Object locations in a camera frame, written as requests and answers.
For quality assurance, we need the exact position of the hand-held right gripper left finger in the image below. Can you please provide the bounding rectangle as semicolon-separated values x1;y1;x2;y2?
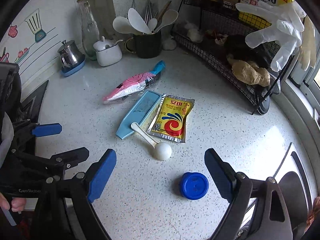
30;149;117;240

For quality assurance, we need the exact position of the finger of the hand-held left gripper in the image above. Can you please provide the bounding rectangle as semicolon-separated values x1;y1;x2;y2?
11;122;62;152
50;147;90;170

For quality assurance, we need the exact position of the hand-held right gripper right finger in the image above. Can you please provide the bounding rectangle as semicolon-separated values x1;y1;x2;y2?
204;148;294;240

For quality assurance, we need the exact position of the blue bottle cap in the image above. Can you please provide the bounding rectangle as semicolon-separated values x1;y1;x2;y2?
179;172;209;200

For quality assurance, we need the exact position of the person's left hand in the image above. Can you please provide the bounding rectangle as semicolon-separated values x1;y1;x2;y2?
0;191;27;213

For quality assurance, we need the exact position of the black gas stove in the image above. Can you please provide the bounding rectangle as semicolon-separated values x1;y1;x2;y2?
21;79;50;122

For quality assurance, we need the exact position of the white plastic spoon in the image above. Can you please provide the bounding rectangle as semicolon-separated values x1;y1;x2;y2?
131;122;172;160

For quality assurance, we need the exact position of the blue saucer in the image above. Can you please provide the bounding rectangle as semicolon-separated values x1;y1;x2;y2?
61;56;86;77

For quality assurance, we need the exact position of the yellow foil packet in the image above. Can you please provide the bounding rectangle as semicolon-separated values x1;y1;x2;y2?
146;94;195;143

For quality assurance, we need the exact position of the light blue plastic case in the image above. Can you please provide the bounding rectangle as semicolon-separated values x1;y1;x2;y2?
116;90;162;140

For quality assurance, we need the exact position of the stainless steel sink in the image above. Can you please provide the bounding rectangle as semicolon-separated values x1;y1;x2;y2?
240;142;320;240

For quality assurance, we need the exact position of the small steel teapot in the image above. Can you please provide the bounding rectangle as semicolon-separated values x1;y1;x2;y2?
57;40;83;68

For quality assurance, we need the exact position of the dark round lid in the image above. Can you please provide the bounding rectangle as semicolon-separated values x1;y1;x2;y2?
257;96;272;115

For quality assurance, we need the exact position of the pink blue plastic wrapper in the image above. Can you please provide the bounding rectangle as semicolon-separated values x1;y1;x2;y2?
102;60;166;105

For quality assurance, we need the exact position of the white ceramic sugar bowl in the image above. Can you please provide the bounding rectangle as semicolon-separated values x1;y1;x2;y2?
93;36;123;67

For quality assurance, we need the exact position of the orange brown scrubber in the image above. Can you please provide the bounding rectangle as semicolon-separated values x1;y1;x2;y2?
307;197;320;225

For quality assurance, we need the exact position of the tall clear glass bottle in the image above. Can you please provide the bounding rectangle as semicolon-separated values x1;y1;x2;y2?
77;0;100;61

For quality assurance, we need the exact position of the ginger root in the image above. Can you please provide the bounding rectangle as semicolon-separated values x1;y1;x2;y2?
231;60;271;85

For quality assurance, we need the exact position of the white rice paddle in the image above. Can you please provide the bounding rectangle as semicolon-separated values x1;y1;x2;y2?
128;7;152;34
112;16;135;34

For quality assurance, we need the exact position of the dark green mug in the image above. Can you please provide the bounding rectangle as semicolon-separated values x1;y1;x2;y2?
125;30;162;58

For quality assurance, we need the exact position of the black plastic bag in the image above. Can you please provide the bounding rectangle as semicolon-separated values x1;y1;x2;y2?
224;34;278;68

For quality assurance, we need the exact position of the garlic head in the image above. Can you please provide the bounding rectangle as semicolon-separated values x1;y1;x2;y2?
184;21;203;43
162;39;178;52

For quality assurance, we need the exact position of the translucent white disposable glove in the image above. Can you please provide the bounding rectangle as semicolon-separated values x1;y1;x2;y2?
235;2;307;72

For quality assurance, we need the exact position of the cream rubber glove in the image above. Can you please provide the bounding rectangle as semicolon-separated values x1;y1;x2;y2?
297;17;317;70

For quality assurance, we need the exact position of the bundle of metal chopsticks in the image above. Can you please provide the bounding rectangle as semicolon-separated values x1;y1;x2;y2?
131;0;155;22

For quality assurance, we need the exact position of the cream rice paddle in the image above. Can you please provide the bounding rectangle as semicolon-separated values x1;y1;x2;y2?
152;9;179;33

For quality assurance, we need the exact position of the cartoon kitchen wall sticker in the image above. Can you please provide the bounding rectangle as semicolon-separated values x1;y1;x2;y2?
0;7;48;67

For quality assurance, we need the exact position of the window frame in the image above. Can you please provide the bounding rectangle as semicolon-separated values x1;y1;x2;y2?
272;0;320;140

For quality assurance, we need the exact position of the black wire rack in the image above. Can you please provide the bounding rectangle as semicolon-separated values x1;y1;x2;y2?
171;0;295;115

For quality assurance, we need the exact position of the wooden utensil handle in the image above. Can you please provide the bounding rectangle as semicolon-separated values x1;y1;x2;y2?
157;0;172;23

